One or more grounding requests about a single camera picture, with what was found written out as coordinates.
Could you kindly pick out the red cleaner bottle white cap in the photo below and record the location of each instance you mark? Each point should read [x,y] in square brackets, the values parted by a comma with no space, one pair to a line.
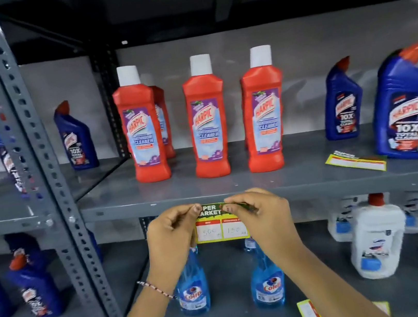
[164,124]
[208,125]
[142,135]
[264,116]

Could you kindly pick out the slotted grey metal upright post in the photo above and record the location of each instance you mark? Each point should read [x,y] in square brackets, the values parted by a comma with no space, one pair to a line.
[24,125]

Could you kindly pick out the person's right thumb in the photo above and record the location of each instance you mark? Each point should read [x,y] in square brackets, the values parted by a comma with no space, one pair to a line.
[233,208]

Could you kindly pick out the person's left thumb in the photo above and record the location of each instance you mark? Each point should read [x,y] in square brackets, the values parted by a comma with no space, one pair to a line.
[193,219]

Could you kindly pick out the person's left hand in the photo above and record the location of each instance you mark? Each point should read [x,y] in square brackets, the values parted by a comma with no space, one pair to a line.
[166,241]

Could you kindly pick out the large blue toilet cleaner bottle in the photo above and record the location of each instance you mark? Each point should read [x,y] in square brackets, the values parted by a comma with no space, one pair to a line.
[408,115]

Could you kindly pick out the dark slotted rear post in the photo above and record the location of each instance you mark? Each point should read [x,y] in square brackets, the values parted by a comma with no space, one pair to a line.
[109,100]

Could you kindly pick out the person's right hand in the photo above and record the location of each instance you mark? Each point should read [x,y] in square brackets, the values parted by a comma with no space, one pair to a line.
[272,225]

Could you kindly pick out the person's right forearm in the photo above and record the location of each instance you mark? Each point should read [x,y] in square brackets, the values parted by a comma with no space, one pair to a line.
[330,291]

